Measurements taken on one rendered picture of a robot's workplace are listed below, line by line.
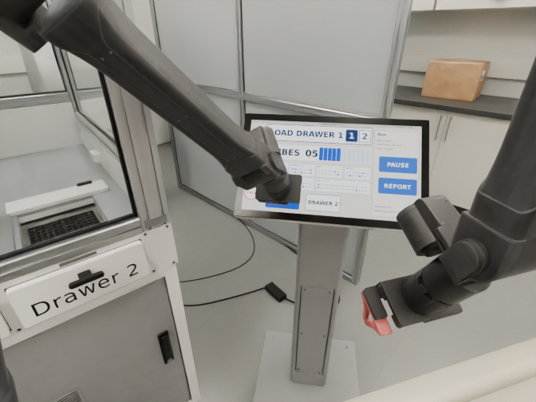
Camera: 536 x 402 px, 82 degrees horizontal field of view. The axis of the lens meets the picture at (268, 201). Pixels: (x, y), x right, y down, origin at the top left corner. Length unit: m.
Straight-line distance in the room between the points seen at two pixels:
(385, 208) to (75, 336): 0.90
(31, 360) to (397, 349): 1.52
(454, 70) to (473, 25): 0.54
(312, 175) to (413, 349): 1.25
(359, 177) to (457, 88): 2.30
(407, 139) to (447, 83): 2.20
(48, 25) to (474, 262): 0.45
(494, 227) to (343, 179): 0.56
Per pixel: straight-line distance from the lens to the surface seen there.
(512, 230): 0.36
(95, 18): 0.35
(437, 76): 3.14
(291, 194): 0.69
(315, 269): 1.09
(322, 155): 0.89
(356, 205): 0.86
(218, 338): 1.79
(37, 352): 1.04
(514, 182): 0.35
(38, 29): 0.38
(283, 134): 0.92
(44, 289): 0.89
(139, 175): 0.82
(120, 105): 0.78
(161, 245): 0.93
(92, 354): 1.11
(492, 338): 2.13
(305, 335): 1.34
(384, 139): 0.93
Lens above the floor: 1.42
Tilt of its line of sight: 29 degrees down
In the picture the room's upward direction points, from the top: straight up
